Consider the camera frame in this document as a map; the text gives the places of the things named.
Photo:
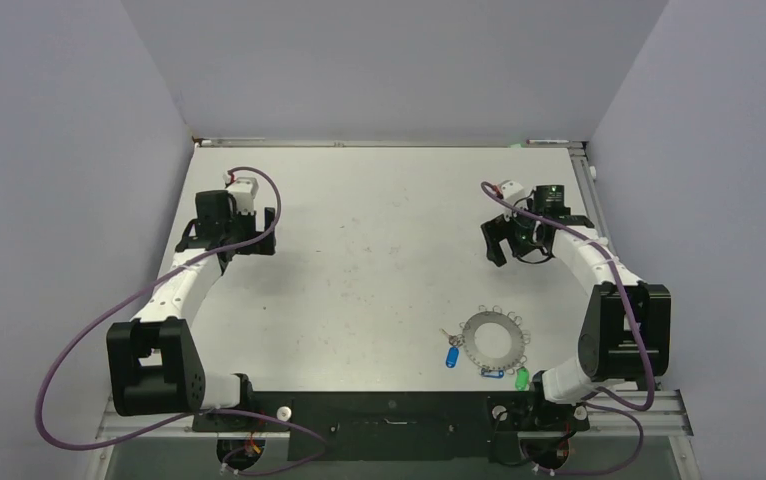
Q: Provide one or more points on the blue key tag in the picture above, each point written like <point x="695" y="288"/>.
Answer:
<point x="451" y="358"/>

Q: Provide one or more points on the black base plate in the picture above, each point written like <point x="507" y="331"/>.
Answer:
<point x="400" y="426"/>

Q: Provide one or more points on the small silver key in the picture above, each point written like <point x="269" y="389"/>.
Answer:
<point x="454" y="340"/>

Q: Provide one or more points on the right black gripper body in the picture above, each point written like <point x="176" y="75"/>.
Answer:
<point x="518" y="231"/>

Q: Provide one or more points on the green key tag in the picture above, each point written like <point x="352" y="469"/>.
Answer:
<point x="522" y="379"/>

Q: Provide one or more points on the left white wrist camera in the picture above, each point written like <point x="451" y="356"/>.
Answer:
<point x="243" y="192"/>

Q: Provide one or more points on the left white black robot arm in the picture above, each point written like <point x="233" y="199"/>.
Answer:
<point x="155" y="367"/>

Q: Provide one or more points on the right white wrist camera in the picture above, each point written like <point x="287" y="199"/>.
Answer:
<point x="512" y="191"/>

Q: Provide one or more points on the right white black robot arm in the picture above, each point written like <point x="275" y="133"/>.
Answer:
<point x="624" y="339"/>

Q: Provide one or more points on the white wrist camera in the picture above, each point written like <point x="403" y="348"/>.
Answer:
<point x="512" y="191"/>
<point x="243" y="192"/>

